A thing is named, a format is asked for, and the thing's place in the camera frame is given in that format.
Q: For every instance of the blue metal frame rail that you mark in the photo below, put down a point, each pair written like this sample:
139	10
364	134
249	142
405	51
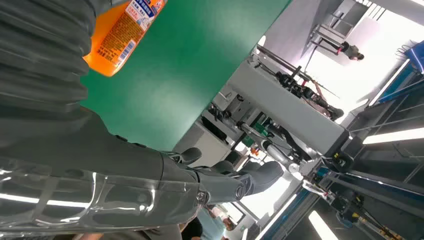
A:
397	86

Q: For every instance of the grey metal step rack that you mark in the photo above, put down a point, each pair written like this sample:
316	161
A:
331	37

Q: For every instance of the black box with yellow label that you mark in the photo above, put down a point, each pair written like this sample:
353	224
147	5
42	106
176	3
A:
342	162

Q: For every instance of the white cabinet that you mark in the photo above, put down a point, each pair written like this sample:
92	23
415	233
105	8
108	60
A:
205	149

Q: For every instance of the green table mat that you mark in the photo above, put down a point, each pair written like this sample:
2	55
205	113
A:
172	82

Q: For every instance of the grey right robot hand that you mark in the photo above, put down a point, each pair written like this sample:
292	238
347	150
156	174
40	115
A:
99	172

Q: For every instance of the white ceiling light strip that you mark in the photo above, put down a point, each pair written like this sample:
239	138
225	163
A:
321	227
397	135

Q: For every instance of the blue screen panel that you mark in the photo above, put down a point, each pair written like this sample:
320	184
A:
417	56

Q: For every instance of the dark metal rod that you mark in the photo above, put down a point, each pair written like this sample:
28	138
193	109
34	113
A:
278	61

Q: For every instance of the ribbed grey right arm sleeve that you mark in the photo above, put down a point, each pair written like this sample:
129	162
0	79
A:
39	66

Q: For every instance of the black clamp rig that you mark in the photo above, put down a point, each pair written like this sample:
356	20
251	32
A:
291	82

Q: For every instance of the person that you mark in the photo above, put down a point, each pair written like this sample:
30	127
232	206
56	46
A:
352	51
212	225

